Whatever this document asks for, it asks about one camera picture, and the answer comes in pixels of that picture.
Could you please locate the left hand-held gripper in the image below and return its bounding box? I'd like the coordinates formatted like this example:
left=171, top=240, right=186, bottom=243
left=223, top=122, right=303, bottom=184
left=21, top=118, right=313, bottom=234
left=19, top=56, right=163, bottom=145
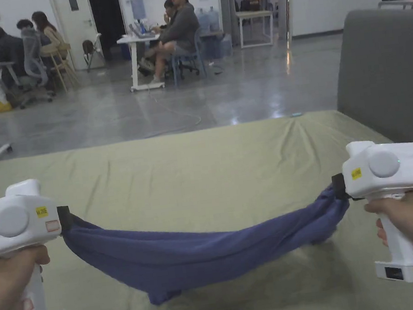
left=0, top=174, right=82, bottom=310

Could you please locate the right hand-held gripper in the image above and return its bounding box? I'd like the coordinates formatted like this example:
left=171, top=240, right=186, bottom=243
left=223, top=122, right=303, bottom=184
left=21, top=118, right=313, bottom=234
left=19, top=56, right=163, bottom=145
left=327, top=134, right=413, bottom=291

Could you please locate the dark blue shirt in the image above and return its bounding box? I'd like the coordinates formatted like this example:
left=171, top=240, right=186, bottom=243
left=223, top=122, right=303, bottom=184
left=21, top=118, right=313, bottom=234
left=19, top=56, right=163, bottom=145
left=60, top=181, right=360, bottom=310

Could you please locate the person's left hand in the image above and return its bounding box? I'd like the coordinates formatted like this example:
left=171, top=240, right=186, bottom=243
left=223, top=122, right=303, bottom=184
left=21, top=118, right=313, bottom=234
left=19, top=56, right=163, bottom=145
left=0, top=243, right=57, bottom=310

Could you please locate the grey padded headboard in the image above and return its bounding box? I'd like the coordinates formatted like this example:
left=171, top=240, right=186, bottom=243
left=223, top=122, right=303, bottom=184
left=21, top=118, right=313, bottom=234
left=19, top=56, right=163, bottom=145
left=326, top=3, right=413, bottom=185

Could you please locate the grey mesh office chair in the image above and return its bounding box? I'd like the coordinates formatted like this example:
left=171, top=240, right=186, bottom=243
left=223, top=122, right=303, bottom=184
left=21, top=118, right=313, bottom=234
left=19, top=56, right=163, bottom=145
left=0, top=25, right=56, bottom=111

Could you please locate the wooden chair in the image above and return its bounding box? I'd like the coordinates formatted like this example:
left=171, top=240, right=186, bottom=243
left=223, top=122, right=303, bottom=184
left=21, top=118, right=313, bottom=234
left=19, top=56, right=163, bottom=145
left=39, top=41, right=81, bottom=94

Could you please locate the bed with pale green sheet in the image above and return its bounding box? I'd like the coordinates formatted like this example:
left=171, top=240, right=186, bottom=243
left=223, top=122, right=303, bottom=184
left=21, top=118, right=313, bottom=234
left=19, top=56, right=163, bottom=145
left=0, top=99, right=413, bottom=310

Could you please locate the white folding chair with bag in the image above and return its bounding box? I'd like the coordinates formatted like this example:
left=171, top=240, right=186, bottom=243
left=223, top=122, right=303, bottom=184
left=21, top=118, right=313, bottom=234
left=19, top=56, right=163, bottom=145
left=80, top=32, right=106, bottom=73

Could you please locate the blue plastic chair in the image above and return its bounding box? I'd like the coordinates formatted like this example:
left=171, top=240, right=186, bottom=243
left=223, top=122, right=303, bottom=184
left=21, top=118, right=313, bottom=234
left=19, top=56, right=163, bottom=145
left=168, top=26, right=209, bottom=83

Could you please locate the white desk with laptop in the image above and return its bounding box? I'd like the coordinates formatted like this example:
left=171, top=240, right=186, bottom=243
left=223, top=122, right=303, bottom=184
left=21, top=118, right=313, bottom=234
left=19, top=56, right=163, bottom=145
left=114, top=17, right=170, bottom=95

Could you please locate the blue water jug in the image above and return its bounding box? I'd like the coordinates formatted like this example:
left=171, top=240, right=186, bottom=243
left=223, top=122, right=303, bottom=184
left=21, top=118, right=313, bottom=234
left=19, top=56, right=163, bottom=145
left=195, top=7, right=212, bottom=34
left=206, top=6, right=224, bottom=33

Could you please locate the white frame table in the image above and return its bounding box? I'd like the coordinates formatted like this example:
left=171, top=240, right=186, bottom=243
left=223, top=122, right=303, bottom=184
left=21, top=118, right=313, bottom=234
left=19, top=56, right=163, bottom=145
left=236, top=7, right=278, bottom=50

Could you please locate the white floor cable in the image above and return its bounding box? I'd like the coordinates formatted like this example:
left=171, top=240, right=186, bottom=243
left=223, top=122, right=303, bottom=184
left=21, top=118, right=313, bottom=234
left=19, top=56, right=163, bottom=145
left=146, top=84, right=205, bottom=136

